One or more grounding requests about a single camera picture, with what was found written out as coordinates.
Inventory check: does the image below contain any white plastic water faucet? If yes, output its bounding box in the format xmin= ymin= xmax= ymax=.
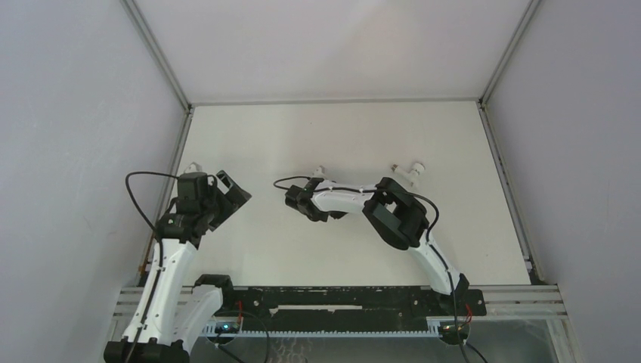
xmin=391 ymin=163 xmax=426 ymax=188

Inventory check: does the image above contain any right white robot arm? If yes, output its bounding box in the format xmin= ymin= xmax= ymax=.
xmin=274 ymin=177 xmax=469 ymax=315

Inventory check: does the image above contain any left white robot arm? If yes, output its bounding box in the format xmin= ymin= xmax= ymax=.
xmin=103 ymin=170 xmax=251 ymax=362

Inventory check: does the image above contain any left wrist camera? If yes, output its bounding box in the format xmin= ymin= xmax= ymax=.
xmin=184 ymin=162 xmax=203 ymax=173

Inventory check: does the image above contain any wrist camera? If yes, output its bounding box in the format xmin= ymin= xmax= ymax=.
xmin=184 ymin=162 xmax=203 ymax=173
xmin=312 ymin=166 xmax=327 ymax=179

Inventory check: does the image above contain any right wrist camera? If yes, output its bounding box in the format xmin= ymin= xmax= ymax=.
xmin=312 ymin=166 xmax=327 ymax=179

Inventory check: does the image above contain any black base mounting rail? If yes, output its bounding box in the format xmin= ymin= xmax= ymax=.
xmin=214 ymin=286 xmax=488 ymax=331

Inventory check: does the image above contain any white slotted cable duct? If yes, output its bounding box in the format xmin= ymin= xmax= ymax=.
xmin=200 ymin=321 xmax=442 ymax=338

